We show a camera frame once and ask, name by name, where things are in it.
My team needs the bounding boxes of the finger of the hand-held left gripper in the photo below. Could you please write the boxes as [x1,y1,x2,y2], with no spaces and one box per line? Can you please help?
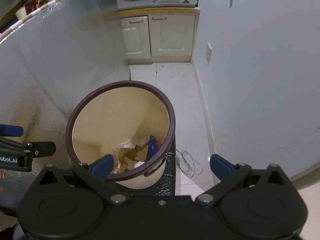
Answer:
[0,124,24,137]
[0,137,56,158]

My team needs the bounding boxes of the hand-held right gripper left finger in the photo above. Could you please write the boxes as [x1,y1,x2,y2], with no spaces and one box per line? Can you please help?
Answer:
[31,154,130,207]

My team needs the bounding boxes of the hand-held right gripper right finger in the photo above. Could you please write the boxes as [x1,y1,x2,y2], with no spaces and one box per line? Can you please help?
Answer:
[195,154,295,207]

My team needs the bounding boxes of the brown cardboard piece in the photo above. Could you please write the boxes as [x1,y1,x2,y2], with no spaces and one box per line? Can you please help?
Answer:
[117,144,150,173]

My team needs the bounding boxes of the beige bin with brown rim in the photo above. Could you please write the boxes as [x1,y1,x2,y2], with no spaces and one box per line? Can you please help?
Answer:
[65,81,176,190]

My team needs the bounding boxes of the cream kitchen cabinet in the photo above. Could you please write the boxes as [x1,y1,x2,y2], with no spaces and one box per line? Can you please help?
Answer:
[119,7,201,66]

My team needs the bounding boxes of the thin cable on floor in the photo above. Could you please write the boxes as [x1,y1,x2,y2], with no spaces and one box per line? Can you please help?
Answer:
[176,149,203,178]

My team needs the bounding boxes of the white wall outlet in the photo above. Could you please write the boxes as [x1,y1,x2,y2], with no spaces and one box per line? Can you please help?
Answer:
[206,42,213,64]

